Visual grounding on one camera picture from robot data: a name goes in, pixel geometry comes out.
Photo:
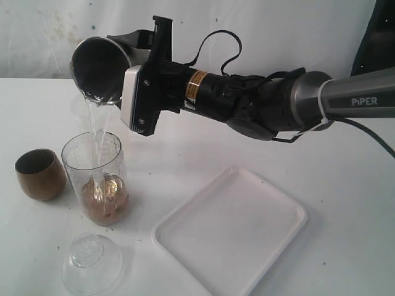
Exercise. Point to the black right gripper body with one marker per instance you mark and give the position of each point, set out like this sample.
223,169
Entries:
164,85

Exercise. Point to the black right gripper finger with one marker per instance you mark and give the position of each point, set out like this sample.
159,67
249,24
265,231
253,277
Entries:
140,39

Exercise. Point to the stainless steel cup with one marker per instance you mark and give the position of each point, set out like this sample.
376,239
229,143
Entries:
98,66

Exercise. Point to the clear plastic shaker body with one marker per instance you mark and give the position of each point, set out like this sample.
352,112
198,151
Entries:
85,158

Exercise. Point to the brown wooden round cup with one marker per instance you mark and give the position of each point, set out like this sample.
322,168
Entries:
40,174

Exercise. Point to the clear plastic shaker lid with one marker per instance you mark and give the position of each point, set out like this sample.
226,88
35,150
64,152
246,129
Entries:
92,264

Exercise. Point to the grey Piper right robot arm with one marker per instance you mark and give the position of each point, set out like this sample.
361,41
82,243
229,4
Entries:
259,107

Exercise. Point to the clear plastic container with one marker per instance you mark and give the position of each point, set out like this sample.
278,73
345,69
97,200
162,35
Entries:
91,117

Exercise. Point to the white plastic tray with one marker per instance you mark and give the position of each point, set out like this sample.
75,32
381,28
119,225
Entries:
227,236

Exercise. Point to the white zip tie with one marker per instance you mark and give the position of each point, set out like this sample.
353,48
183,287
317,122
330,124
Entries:
324,120

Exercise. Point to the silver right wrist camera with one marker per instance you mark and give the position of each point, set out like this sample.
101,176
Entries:
128,95

